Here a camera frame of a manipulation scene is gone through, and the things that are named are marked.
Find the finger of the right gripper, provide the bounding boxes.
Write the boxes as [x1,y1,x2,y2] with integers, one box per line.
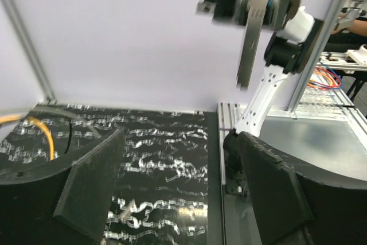
[237,0,269,88]

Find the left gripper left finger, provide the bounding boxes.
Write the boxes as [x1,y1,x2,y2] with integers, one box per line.
[1,130,125,244]

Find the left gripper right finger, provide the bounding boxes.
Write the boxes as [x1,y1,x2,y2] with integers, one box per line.
[238,133,366,244]

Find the grey ethernet cable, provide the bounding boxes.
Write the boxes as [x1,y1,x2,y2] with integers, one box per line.
[37,107,103,139]

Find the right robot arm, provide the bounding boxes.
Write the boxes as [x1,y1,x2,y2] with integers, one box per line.
[197,0,323,196]

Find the black marble pattern mat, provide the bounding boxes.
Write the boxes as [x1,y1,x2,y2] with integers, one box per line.
[1,104,224,244]

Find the yellow ethernet cable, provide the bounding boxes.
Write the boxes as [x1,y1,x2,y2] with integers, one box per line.
[0,114,55,161]

